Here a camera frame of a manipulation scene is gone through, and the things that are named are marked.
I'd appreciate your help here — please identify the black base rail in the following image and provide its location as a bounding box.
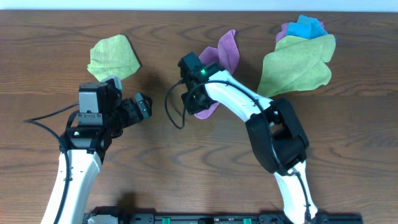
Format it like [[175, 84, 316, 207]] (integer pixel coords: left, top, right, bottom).
[[82, 206, 363, 224]]

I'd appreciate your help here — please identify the blue cloth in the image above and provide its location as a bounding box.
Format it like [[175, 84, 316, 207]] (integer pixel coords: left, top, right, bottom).
[[286, 15, 328, 39]]

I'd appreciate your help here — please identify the olive green cloth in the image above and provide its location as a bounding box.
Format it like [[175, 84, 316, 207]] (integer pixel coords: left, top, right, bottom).
[[257, 34, 336, 97]]

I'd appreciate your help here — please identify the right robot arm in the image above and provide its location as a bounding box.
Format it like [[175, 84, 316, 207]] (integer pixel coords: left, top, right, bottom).
[[178, 53, 318, 223]]

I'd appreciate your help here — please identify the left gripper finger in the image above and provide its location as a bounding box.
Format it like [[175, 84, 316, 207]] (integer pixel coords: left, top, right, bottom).
[[134, 92, 148, 119], [142, 95, 152, 118]]

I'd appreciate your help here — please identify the right black cable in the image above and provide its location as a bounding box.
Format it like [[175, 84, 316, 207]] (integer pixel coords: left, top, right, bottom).
[[164, 79, 313, 222]]

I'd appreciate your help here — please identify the purple microfiber cloth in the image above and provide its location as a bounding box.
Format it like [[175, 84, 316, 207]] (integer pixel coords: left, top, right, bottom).
[[193, 29, 241, 120]]

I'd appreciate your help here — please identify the folded light green cloth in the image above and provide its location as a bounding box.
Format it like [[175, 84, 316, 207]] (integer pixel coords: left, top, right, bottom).
[[87, 34, 141, 82]]

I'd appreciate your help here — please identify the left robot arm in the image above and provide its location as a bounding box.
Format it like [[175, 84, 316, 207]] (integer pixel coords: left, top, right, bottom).
[[42, 80, 152, 223]]

